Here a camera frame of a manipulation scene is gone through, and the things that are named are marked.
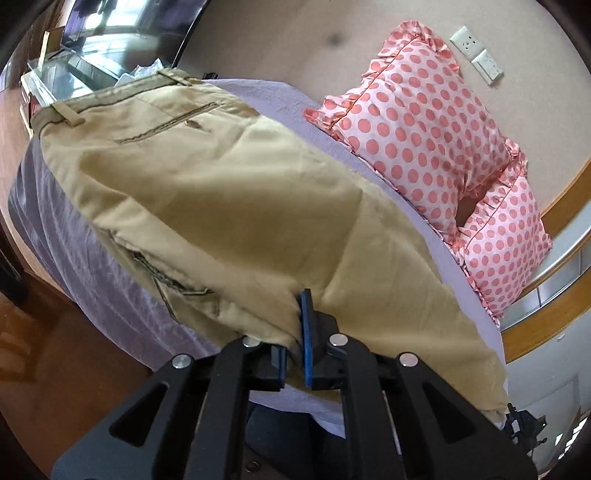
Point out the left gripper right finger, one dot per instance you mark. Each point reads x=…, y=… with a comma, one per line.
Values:
x=402, y=420

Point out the lavender bed sheet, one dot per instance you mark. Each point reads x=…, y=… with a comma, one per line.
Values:
x=126, y=313

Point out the wooden framed wardrobe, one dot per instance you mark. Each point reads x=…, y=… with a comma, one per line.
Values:
x=558, y=291

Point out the black flat television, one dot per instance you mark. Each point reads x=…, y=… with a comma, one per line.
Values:
x=172, y=22

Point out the khaki tan pants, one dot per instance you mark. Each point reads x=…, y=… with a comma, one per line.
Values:
x=227, y=215

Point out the white wall switch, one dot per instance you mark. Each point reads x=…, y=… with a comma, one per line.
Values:
x=487, y=67

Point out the glass tv stand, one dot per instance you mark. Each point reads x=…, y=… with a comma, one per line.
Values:
x=78, y=68

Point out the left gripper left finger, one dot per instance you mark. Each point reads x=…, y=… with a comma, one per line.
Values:
x=187, y=421

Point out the small pink polka-dot pillow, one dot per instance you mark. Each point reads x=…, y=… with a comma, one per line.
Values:
x=504, y=241

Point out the white wall outlet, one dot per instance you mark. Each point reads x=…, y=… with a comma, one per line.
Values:
x=467, y=43

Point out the large pink polka-dot pillow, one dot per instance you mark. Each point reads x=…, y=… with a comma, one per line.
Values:
x=414, y=120

